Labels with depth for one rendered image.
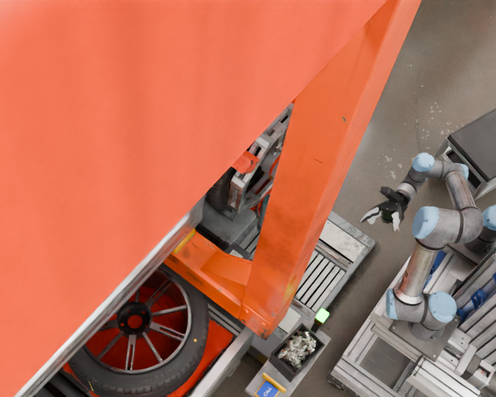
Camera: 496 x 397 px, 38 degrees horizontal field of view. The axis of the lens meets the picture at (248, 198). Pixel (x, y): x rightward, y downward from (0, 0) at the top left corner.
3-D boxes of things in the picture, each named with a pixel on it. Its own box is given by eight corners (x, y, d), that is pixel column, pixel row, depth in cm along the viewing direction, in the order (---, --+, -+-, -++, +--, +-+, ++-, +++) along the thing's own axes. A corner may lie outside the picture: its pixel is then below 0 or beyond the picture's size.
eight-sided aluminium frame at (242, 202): (290, 147, 360) (309, 79, 312) (301, 154, 358) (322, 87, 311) (223, 221, 336) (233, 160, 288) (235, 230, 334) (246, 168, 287)
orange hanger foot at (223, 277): (170, 226, 338) (171, 190, 308) (259, 292, 327) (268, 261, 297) (146, 251, 331) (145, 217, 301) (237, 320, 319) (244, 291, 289)
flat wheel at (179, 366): (102, 250, 356) (98, 228, 336) (227, 297, 351) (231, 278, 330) (38, 372, 324) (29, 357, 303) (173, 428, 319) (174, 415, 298)
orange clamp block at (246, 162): (245, 149, 298) (237, 150, 290) (260, 159, 297) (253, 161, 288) (237, 163, 300) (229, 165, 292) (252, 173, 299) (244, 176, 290)
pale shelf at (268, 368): (300, 317, 333) (301, 315, 331) (330, 340, 330) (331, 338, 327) (244, 391, 314) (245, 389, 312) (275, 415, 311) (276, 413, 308)
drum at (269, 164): (272, 151, 333) (275, 134, 321) (309, 176, 329) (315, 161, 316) (253, 171, 327) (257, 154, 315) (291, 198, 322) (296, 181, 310)
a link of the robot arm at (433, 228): (420, 329, 280) (466, 225, 246) (383, 324, 280) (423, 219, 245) (416, 306, 290) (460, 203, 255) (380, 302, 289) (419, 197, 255)
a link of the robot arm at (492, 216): (477, 213, 312) (490, 197, 301) (507, 224, 311) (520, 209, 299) (471, 235, 307) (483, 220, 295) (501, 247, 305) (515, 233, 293)
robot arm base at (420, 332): (449, 320, 297) (458, 313, 289) (432, 349, 290) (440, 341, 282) (418, 299, 300) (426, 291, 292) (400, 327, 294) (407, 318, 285)
